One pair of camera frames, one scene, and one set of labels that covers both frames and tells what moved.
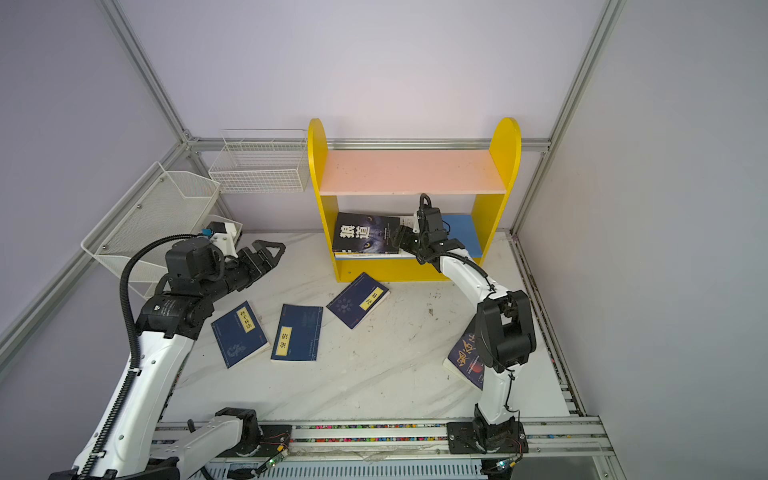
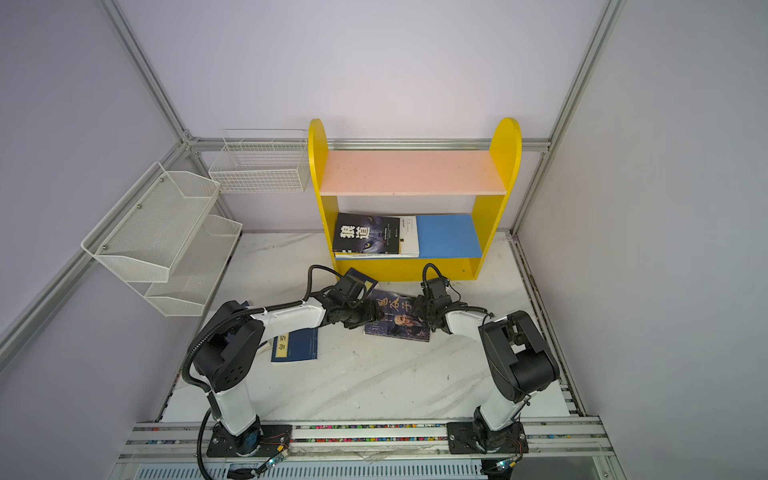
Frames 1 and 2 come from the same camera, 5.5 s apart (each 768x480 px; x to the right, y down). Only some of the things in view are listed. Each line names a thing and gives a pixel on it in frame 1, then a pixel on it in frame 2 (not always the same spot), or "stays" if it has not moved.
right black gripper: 404,234 -> 418,304
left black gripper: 252,265 -> 372,314
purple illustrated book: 466,362 -> 397,319
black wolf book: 370,234 stays
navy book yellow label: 298,333 stays
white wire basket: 257,161 stays
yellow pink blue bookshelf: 417,172 stays
